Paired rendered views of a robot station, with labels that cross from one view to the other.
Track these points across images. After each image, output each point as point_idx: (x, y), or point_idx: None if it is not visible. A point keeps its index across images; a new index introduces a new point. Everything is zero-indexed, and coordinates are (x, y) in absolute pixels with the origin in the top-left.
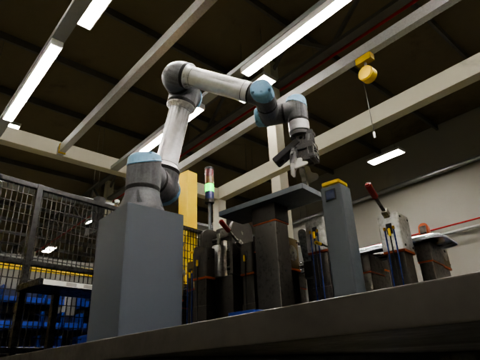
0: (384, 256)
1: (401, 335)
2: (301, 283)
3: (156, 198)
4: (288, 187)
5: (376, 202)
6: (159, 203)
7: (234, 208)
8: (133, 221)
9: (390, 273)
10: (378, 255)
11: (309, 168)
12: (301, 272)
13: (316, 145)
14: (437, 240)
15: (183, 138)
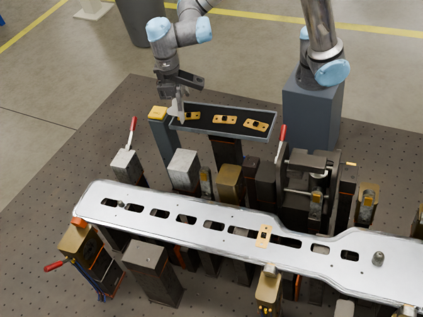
0: (132, 225)
1: None
2: None
3: (297, 68)
4: (194, 102)
5: (132, 135)
6: (296, 73)
7: (255, 110)
8: None
9: (145, 180)
10: (138, 219)
11: (172, 101)
12: (233, 247)
13: (156, 82)
14: (90, 197)
15: (306, 19)
